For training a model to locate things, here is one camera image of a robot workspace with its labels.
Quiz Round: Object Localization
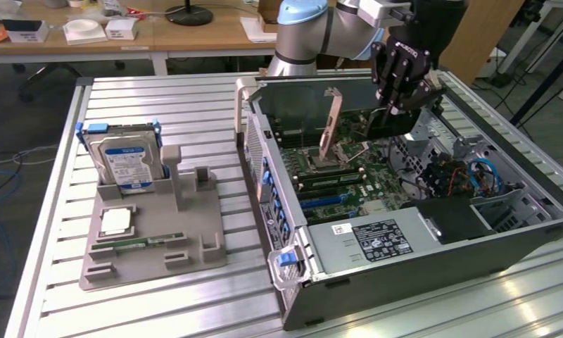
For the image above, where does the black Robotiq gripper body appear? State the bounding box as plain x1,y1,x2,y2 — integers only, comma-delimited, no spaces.
387,0,467,82

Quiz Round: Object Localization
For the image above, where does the graphics card with metal bracket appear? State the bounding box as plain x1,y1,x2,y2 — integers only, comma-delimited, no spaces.
319,86,423,162

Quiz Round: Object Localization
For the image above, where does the wooden cabinet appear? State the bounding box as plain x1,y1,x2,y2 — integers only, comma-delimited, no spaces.
439,0,528,85

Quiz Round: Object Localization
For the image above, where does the perforated metal drive cage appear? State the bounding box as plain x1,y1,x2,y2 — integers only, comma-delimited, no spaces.
387,108,463,170

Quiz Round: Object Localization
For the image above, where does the black stand pole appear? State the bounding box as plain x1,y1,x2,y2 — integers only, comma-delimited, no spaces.
509,0,563,127

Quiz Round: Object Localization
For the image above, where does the green motherboard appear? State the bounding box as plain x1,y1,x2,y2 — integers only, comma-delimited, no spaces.
269,115,415,226

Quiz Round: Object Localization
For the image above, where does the CPU socket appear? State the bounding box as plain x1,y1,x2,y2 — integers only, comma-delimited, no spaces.
308,140,372,173

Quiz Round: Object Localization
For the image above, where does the white paper booklet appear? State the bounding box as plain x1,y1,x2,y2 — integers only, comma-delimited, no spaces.
240,15,279,44

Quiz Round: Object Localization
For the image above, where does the black installed RAM stick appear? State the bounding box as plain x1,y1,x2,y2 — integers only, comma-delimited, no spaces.
300,168,368,190

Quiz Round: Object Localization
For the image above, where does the brown cardboard box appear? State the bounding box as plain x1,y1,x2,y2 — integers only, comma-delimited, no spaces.
257,0,285,25

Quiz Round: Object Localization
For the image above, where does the blue expansion slot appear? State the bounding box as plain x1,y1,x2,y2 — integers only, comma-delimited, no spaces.
300,194,355,210

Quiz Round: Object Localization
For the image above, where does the metal disk bay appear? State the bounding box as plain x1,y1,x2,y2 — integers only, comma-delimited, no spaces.
469,189,546,234

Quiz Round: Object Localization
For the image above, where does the wooden desk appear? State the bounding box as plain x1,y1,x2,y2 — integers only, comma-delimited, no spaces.
0,0,409,75

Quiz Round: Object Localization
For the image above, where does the black lamp base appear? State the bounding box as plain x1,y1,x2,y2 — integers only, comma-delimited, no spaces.
164,0,215,27

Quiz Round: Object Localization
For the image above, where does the grey power supply unit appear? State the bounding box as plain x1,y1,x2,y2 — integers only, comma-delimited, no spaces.
308,206,445,275

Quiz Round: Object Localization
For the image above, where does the open black PC case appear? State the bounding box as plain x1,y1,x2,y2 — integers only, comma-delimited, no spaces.
235,65,563,332

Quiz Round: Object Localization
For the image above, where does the blue case latch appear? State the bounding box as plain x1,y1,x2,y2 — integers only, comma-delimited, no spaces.
277,251,300,269

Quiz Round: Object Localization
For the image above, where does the small white cardboard box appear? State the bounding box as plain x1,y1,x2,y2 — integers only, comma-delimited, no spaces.
106,18,140,42

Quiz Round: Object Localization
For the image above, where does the hard disk in blue carrier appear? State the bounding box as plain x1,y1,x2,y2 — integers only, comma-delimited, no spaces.
75,119,166,194

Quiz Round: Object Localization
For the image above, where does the white box with round recess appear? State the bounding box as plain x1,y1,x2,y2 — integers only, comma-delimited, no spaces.
63,19,110,46

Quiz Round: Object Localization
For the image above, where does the green RAM stick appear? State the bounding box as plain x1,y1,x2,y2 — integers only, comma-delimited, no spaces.
96,232,187,248

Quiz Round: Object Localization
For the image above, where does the silver CPU chip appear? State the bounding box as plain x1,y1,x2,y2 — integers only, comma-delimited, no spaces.
100,209,134,236

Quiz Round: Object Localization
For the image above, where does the grey plastic parts rack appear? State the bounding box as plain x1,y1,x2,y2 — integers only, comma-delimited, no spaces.
79,144,229,292

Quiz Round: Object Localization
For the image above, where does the black office chair base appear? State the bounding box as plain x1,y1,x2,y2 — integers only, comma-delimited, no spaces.
14,63,84,102

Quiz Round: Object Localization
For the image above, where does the white box with dark lid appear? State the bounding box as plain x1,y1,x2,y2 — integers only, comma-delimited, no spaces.
2,19,51,44

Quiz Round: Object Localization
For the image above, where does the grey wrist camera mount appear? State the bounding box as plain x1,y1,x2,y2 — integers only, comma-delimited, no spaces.
359,0,415,27

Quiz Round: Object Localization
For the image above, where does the white table frame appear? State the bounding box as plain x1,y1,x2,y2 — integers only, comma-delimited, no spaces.
497,0,563,100

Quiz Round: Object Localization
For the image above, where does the blue wire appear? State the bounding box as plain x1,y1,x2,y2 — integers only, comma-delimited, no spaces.
467,160,505,198

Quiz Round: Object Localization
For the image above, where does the blue floor cable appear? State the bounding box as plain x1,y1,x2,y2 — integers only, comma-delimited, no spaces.
0,154,26,300

